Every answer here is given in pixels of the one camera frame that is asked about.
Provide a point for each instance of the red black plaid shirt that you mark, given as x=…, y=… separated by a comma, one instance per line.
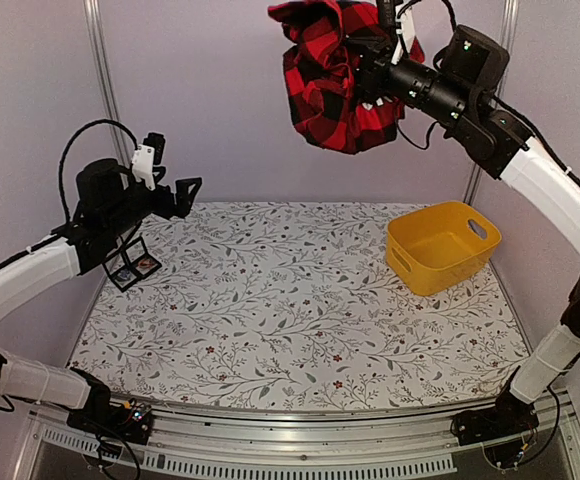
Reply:
x=320, y=75

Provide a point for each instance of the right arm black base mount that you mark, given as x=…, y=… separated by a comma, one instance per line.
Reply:
x=495, y=422

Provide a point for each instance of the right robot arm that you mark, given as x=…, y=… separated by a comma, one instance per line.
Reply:
x=459, y=96

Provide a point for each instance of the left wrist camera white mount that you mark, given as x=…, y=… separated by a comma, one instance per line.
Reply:
x=146, y=166

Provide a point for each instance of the floral patterned table mat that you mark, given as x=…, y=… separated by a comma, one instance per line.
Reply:
x=292, y=307

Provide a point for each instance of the aluminium front rail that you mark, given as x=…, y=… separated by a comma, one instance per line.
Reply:
x=211, y=443

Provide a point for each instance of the left aluminium frame post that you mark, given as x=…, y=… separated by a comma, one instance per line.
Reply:
x=95, y=30

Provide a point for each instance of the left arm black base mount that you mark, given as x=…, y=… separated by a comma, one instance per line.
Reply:
x=131, y=421

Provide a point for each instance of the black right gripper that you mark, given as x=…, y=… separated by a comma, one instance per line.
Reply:
x=370, y=73

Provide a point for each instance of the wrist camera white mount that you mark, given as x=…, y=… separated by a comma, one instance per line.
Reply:
x=396, y=19
x=146, y=166

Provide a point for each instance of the black display case with blue brooch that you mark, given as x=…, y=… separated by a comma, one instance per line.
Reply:
x=121, y=266

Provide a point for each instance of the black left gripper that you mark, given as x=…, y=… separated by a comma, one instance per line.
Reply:
x=183, y=203

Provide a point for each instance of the yellow plastic basket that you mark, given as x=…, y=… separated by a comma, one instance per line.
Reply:
x=439, y=246

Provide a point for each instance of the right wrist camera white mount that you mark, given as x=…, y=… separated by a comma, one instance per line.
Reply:
x=396, y=19

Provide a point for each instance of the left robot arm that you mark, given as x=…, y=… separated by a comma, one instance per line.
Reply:
x=113, y=201

